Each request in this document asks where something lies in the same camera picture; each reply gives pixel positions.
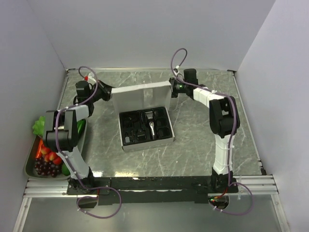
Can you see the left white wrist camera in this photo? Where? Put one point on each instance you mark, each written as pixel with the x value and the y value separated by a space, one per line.
pixel 90 77

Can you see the black silver hair clipper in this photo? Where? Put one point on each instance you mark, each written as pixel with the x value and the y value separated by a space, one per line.
pixel 150 122

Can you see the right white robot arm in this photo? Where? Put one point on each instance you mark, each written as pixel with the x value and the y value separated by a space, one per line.
pixel 223 118

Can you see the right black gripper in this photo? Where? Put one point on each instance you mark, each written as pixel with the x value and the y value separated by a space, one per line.
pixel 172 82

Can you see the metal tray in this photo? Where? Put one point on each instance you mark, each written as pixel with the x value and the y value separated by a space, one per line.
pixel 29 167

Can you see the orange red pepper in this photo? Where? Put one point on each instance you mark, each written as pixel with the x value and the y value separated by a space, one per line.
pixel 39 153

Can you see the green leafy vegetable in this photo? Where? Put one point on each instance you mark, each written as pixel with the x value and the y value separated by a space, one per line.
pixel 81 126

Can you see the green lime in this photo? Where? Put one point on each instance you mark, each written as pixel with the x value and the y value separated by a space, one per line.
pixel 65 170

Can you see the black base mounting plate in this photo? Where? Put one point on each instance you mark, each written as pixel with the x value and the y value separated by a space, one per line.
pixel 163 189

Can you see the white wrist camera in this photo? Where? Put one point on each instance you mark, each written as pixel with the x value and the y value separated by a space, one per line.
pixel 90 77
pixel 176 70

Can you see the white box with black tray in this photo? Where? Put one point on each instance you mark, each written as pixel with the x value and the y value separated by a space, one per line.
pixel 131 103

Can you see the dark purple grapes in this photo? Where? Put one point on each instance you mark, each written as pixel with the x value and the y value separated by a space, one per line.
pixel 48 168

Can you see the red strawberries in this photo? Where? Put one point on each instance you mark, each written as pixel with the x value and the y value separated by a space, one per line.
pixel 50 156

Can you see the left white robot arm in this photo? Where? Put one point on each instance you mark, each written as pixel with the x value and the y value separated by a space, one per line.
pixel 61 135

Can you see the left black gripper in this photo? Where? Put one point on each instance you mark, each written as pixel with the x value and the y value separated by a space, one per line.
pixel 106 89

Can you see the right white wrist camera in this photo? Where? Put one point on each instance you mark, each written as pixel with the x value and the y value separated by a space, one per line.
pixel 176 70

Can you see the green lettuce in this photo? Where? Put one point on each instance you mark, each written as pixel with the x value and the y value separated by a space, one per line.
pixel 38 127

